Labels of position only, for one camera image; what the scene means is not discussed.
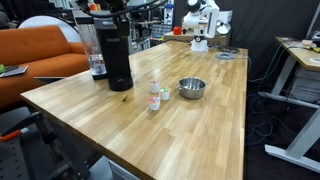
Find black flat board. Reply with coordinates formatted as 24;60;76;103
32;75;67;85

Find blue floor cables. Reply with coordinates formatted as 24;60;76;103
245;93;278;148

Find coffee pod multicolour lid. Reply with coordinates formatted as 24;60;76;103
148;80;161;95

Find white frame wooden desk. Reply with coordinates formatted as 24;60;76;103
259;35;320;174

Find white round chair back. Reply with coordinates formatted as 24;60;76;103
17;14;83;44

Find coffee pod green lid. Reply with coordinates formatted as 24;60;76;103
158;86;171;102

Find clear water reservoir black lid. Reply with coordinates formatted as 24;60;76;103
77;17;108;81

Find orange sofa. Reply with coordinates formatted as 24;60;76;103
0;24;91;110

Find black metal cart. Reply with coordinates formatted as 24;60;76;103
0;111;102;180

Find stainless steel pot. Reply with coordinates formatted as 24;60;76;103
175;76;208;100

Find black Keurig coffee maker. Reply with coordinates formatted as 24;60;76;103
93;16;134;92

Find blue capped white bottle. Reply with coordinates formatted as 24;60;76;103
165;3;175;26

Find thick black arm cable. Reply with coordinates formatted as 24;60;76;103
83;0;170;19

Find grey floor bin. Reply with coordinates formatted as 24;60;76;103
89;154;142;180

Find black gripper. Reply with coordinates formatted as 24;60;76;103
107;0;132;38

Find white printed box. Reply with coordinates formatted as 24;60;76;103
289;65;320;105

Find small clear bottle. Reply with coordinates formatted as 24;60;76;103
147;95;162;112

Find small orange object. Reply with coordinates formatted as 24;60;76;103
88;2;102;12

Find dark coiled cable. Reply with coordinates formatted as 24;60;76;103
212;44;241;54

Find grey tablet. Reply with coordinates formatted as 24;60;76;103
0;64;30;79

